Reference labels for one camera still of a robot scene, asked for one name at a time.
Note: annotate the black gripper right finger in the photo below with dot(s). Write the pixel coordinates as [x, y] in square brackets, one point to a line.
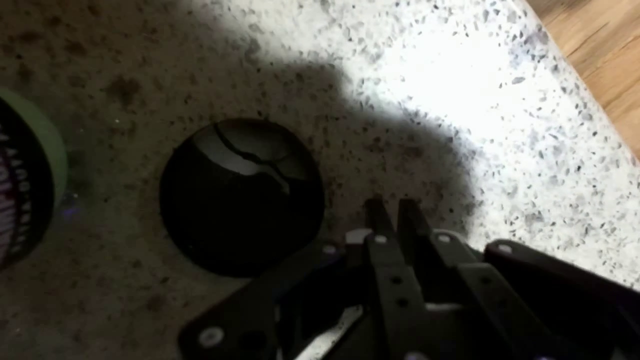
[410, 221]

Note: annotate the black round can lid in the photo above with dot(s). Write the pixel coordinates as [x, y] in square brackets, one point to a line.
[239, 197]

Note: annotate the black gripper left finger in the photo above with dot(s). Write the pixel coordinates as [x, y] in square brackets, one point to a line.
[377, 216]

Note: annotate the clear tennis ball can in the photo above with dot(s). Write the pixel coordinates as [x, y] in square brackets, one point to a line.
[32, 174]

